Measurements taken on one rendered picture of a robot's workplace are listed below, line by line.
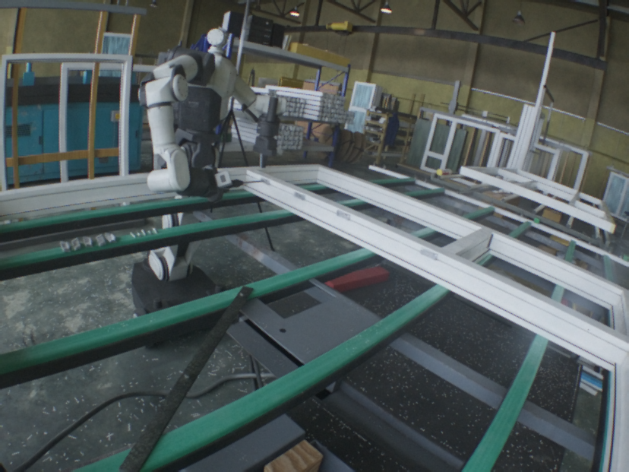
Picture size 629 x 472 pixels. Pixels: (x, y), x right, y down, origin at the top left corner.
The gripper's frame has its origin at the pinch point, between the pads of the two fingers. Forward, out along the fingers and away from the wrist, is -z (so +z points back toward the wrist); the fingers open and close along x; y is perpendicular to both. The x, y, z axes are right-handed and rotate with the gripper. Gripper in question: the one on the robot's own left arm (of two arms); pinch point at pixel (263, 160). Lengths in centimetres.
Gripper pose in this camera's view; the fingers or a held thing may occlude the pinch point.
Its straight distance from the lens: 148.8
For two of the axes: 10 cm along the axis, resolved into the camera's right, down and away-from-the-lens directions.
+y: 6.8, -1.6, 7.1
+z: 1.6, -9.2, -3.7
